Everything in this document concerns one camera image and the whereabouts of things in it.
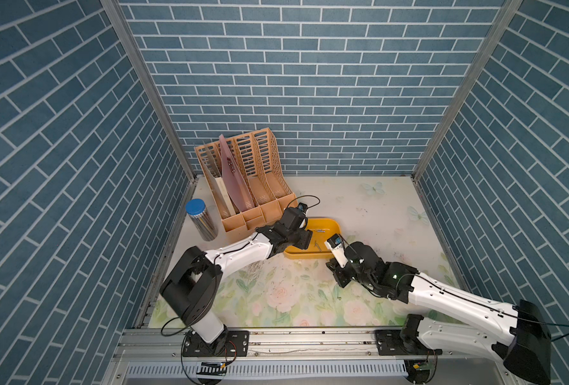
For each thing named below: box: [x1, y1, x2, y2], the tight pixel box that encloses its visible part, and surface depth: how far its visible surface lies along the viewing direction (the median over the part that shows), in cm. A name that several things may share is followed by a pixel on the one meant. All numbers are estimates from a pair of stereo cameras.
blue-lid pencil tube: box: [185, 198, 218, 242], surface depth 91 cm
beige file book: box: [214, 176, 237, 217], surface depth 87 cm
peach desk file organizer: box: [194, 127, 299, 233], surface depth 103 cm
